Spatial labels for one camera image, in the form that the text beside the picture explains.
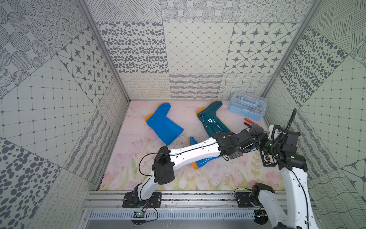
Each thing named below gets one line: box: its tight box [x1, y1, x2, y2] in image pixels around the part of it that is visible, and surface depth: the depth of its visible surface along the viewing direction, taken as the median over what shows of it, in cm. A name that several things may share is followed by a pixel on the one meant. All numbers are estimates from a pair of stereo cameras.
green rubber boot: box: [195, 100, 232, 138], surface depth 106 cm
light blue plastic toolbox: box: [228, 91, 268, 121], surface depth 107 cm
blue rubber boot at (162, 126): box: [144, 102, 184, 146], surface depth 104 cm
